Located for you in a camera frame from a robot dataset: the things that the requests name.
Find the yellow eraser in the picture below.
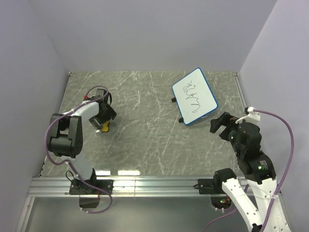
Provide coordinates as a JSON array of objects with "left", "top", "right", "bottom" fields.
[{"left": 101, "top": 121, "right": 110, "bottom": 132}]

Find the blue framed whiteboard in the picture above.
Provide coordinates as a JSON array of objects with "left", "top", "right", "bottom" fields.
[{"left": 171, "top": 68, "right": 219, "bottom": 125}]

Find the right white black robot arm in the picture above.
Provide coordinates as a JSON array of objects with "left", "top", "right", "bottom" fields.
[{"left": 210, "top": 107, "right": 291, "bottom": 232}]

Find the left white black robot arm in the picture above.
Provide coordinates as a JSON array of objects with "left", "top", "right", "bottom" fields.
[{"left": 44, "top": 86, "right": 117, "bottom": 194}]

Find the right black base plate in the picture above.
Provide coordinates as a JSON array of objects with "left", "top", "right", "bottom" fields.
[{"left": 193, "top": 179, "right": 224, "bottom": 195}]

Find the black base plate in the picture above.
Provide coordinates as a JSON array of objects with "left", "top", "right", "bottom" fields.
[
  {"left": 69, "top": 179, "right": 114, "bottom": 195},
  {"left": 193, "top": 179, "right": 224, "bottom": 195}
]

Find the aluminium mounting rail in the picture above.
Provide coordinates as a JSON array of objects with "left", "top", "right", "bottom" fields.
[{"left": 27, "top": 175, "right": 283, "bottom": 198}]

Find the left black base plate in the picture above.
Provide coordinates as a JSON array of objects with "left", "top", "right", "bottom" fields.
[{"left": 69, "top": 179, "right": 114, "bottom": 195}]

